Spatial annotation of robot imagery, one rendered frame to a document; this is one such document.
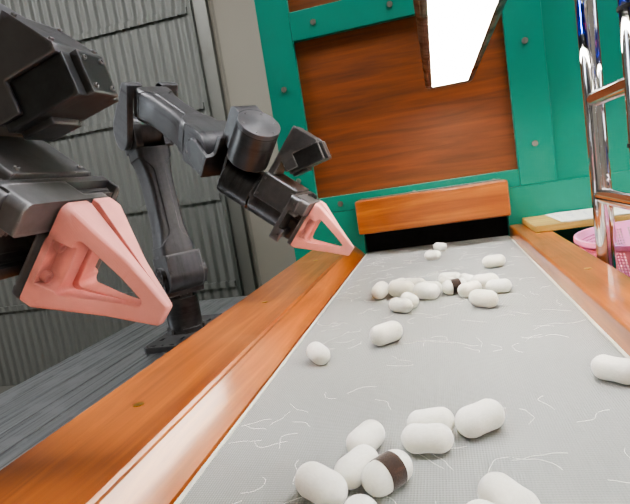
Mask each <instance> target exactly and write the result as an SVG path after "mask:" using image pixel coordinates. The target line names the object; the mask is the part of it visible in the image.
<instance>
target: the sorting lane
mask: <svg viewBox="0 0 630 504"><path fill-rule="evenodd" d="M430 250H434V248H433V246H432V247H423V248H415V249H407V250H398V251H390V252H382V253H374V254H366V255H365V256H364V257H363V258H362V260H361V261H360V262H359V264H358V265H357V266H356V268H355V269H354V270H353V271H352V273H351V274H350V275H349V277H348V278H347V279H346V281H345V282H344V283H343V284H342V286H341V287H340V288H339V290H338V291H337V292H336V293H335V295H334V296H333V297H332V299H331V300H330V301H329V303H328V304H327V305H326V306H325V308H324V309H323V310H322V312H321V313H320V314H319V316H318V317H317V318H316V319H315V321H314V322H313V323H312V325H311V326H310V327H309V329H308V330H307V331H306V332H305V334H304V335H303V336H302V338H301V339H300V340H299V342H298V343H297V344H296V345H295V347H294V348H293V349H292V351H291V352H290V353H289V354H288V356H287V357H286V358H285V360H284V361H283V362H282V364H281V365H280V366H279V367H278V369H277V370H276V371H275V373H274V374H273V375H272V377H271V378H270V379H269V380H268V382H267V383H266V384H265V386H264V387H263V388H262V390H261V391H260V392H259V393H258V395H257V396H256V397H255V399H254V400H253V401H252V403H251V404H250V405H249V406H248V408H247V409H246V410H245V412H244V413H243V414H242V415H241V417H240V418H239V419H238V421H237V422H236V423H235V425H234V426H233V427H232V428H231V430H230V431H229V432H228V434H227V435H226V436H225V438H224V439H223V440H222V441H221V443H220V444H219V445H218V447H217V448H216V449H215V451H214V452H213V453H212V454H211V456H210V457H209V458H208V460H207V461H206V462H205V464H204V465H203V466H202V467H201V469H200V470H199V471H198V473H197V474H196V475H195V476H194V478H193V479H192V480H191V482H190V483H189V484H188V486H187V487H186V488H185V489H184V491H183V492H182V493H181V495H180V496H179V497H178V499H177V500H176V501H175V502H174V504H314V503H313V502H311V501H309V500H308V499H306V498H304V497H302V496H301V495H300V494H299V493H298V491H297V489H296V486H295V475H296V472H297V470H298V469H299V467H300V466H301V465H302V464H304V463H306V462H309V461H315V462H319V463H321V464H323V465H325V466H327V467H328V468H330V469H332V470H334V467H335V465H336V463H337V461H338V460H339V459H340V458H342V457H343V456H344V455H346V454H347V453H348V451H347V448H346V439H347V437H348V435H349V434H350V433H351V432H352V431H353V430H354V429H355V428H356V427H358V426H359V425H360V424H361V423H362V422H364V421H366V420H370V419H372V420H376V421H378V422H379V423H381V424H382V426H383V428H384V430H385V439H384V441H383V443H382V444H381V445H380V446H379V448H378V449H377V450H376V451H377V453H378V455H380V454H382V453H384V452H385V451H389V450H391V449H399V450H402V451H404V452H406V453H407V454H408V455H409V457H410V458H411V460H412V463H413V472H412V475H411V477H410V479H409V480H408V481H407V482H406V483H405V484H404V485H403V486H401V487H400V488H398V489H397V490H396V491H394V492H393V493H391V494H390V495H387V496H384V497H373V496H371V495H370V494H368V493H367V492H366V491H365V489H364V488H363V486H362V485H360V486H359V487H358V488H356V489H352V490H348V495H347V498H346V500H347V499H348V498H350V497H351V496H353V495H356V494H365V495H368V496H370V497H371V498H372V499H374V500H375V501H376V503H377V504H467V503H468V502H470V501H472V500H475V499H479V498H478V493H477V489H478V484H479V482H480V480H481V478H482V477H483V476H484V475H486V474H488V473H490V472H502V473H504V474H506V475H508V476H509V477H510V478H512V479H513V480H515V481H516V482H517V483H519V484H520V485H522V486H523V487H525V488H527V489H528V490H530V491H531V492H533V493H534V494H535V495H536V496H537V498H538V499H539V501H540V503H541V504H630V385H625V384H621V383H617V382H614V381H607V380H602V379H599V378H597V377H596V376H595V375H594V374H593V372H592V371H591V361H592V360H593V359H594V358H595V357H596V356H598V355H601V354H605V355H610V356H614V357H620V358H628V359H630V356H629V355H628V354H627V353H626V352H625V351H624V350H623V349H622V348H621V347H620V346H619V345H618V344H617V343H616V342H615V341H614V340H613V339H612V338H611V337H610V336H609V335H608V334H607V333H606V332H605V331H604V330H603V329H602V328H601V327H600V326H599V325H598V324H597V323H596V322H595V321H594V320H593V319H592V318H591V317H590V316H589V315H588V314H587V313H586V312H585V311H584V310H583V309H582V308H581V307H580V306H579V305H578V304H577V303H576V302H575V301H574V300H573V299H572V298H571V297H570V296H569V295H568V294H567V293H566V292H565V291H564V290H563V289H562V288H561V287H560V286H559V285H558V284H557V283H556V282H555V281H554V280H553V279H552V278H551V277H550V276H549V275H548V274H547V273H546V272H545V271H544V270H543V269H542V268H541V267H540V266H539V265H538V264H537V263H536V262H535V261H534V260H533V259H532V258H531V257H530V256H529V255H528V254H527V253H526V252H525V251H524V250H523V249H522V248H521V247H520V246H519V245H518V244H517V243H516V242H515V241H514V240H513V239H512V238H511V237H510V236H509V237H506V238H498V239H490V240H481V241H473V242H465V243H457V244H448V245H447V249H446V250H445V251H440V253H441V257H440V258H439V259H438V260H427V259H426V258H425V257H424V254H425V252H426V251H430ZM495 254H502V255H503V256H504V257H505V259H506V262H505V264H504V265H503V266H501V267H495V268H486V267H484V266H483V264H482V260H483V258H484V257H485V256H488V255H495ZM443 272H458V273H460V274H463V273H467V274H469V275H473V276H474V275H478V274H486V273H494V274H496V275H497V276H498V277H499V279H503V278H505V279H508V280H510V281H511V283H512V288H511V290H510V291H508V292H505V293H496V294H497V295H498V298H499V301H498V303H497V305H496V306H494V307H492V308H486V307H477V306H474V305H472V304H471V303H470V301H469V297H467V298H464V297H461V296H460V295H459V294H455V295H447V294H445V293H444V292H443V291H441V293H440V294H439V296H438V297H437V298H436V299H434V300H428V299H419V298H418V299H419V304H418V306H417V307H415V308H412V310H411V311H410V312H408V313H401V312H393V311H392V310H391V309H390V308H389V302H390V300H391V299H392V298H394V297H393V296H391V295H390V294H389V293H388V294H387V295H386V297H385V298H383V299H376V298H374V297H373V295H372V288H373V286H374V285H375V284H376V283H377V282H379V281H384V282H386V283H387V284H388V285H389V283H390V282H391V281H392V280H396V279H398V278H405V279H406V278H423V279H424V280H425V281H437V282H439V281H438V276H439V275H440V274H441V273H443ZM388 321H397V322H399V323H400V324H401V326H402V328H403V335H402V337H401V338H400V339H399V340H397V341H395V342H392V343H389V344H386V345H384V346H377V345H375V344H373V343H372V342H371V340H370V337H369V333H370V330H371V329H372V328H373V327H374V326H376V325H379V324H382V323H385V322H388ZM312 342H320V343H322V344H323V345H324V346H326V347H327V348H328V349H329V351H330V360H329V361H328V362H327V363H326V364H324V365H317V364H315V363H314V362H313V361H312V360H310V359H309V358H308V356H307V353H306V350H307V347H308V345H309V344H310V343H312ZM482 399H493V400H496V401H497V402H499V403H500V404H501V405H502V407H503V409H504V411H505V420H504V423H503V424H502V426H501V427H499V428H498V429H495V430H493V431H490V432H488V433H486V434H484V435H482V436H480V437H477V438H467V437H465V436H463V435H461V434H460V433H459V432H458V430H457V428H456V426H455V427H454V429H453V430H452V433H453V436H454V443H453V445H452V447H451V449H450V450H449V451H447V452H446V453H442V454H435V453H423V454H413V453H410V452H409V451H407V450H406V449H405V447H404V446H403V444H402V441H401V434H402V431H403V430H404V428H405V427H406V426H407V419H408V416H409V415H410V414H411V413H412V412H413V411H415V410H420V409H427V408H433V407H445V408H447V409H449V410H450V411H451V412H452V413H453V415H454V417H455V416H456V413H457V412H458V411H459V409H461V408H462V407H465V406H467V405H470V404H473V403H476V402H478V401H480V400H482Z"/></svg>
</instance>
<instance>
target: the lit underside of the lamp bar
mask: <svg viewBox="0 0 630 504"><path fill-rule="evenodd" d="M497 2H498V0H427V3H428V20H429V38H430V56H431V74H432V87H435V86H441V85H446V84H451V83H456V82H462V81H467V80H468V78H469V76H470V73H471V70H472V68H473V65H474V63H475V60H476V57H477V55H478V52H479V49H480V47H481V44H482V42H483V39H484V36H485V34H486V31H487V28H488V26H489V23H490V21H491V18H492V15H493V13H494V10H495V7H496V5H497Z"/></svg>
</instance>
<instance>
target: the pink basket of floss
mask: <svg viewBox="0 0 630 504"><path fill-rule="evenodd" d="M628 227H629V229H628ZM617 229H618V230H617ZM629 230H630V220H626V221H619V222H615V231H616V235H617V236H616V243H617V253H618V254H617V255H618V256H619V257H618V268H619V271H620V272H622V273H624V274H625V275H627V274H628V275H627V276H629V277H630V272H629V271H630V234H629V233H630V231H629ZM620 231H621V232H620ZM618 232H619V233H618ZM618 234H619V235H618ZM621 234H622V235H621ZM619 237H620V238H619ZM622 237H623V238H622ZM617 238H618V239H617ZM573 240H574V243H575V244H577V245H579V247H580V248H582V249H583V250H585V251H587V252H588V253H590V254H592V255H593V256H595V257H597V254H596V243H595V231H594V227H591V228H587V229H584V230H582V231H579V232H577V233H576V234H575V235H574V237H573ZM620 240H621V241H620ZM623 240H624V241H623ZM618 241H619V242H618ZM621 243H622V244H621ZM624 253H625V254H624ZM625 256H626V257H625ZM619 259H620V260H619ZM626 259H627V260H626ZM620 262H621V263H620ZM623 262H624V263H623ZM627 262H628V263H627ZM621 265H622V266H621ZM624 265H625V266H624ZM622 268H623V269H622ZM625 268H626V269H625ZM623 271H624V272H623ZM626 271H627V272H626Z"/></svg>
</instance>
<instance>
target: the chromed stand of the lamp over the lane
mask: <svg viewBox="0 0 630 504"><path fill-rule="evenodd" d="M574 3H575V14H576V25H577V37H578V48H579V60H580V71H581V83H582V94H583V106H584V117H585V128H586V140H587V151H588V163H589V174H590V186H591V197H592V209H593V220H594V231H595V243H596V254H597V258H598V259H600V260H602V261H604V262H605V263H607V264H609V265H610V266H612V267H614V268H615V269H617V270H619V268H618V255H617V243H616V231H615V219H614V207H618V208H622V209H626V210H630V191H625V190H618V189H612V182H611V170H610V158H609V146H608V134H607V121H606V109H605V104H606V103H609V102H612V101H615V100H617V99H620V98H623V97H625V107H626V120H627V133H628V144H627V148H629V159H630V0H617V3H618V7H617V8H616V11H617V13H618V16H619V29H620V42H621V55H622V68H623V77H622V78H620V79H617V80H615V81H613V82H611V83H609V84H607V85H603V73H602V61H601V48H600V36H599V24H598V12H597V0H574ZM613 206H614V207H613Z"/></svg>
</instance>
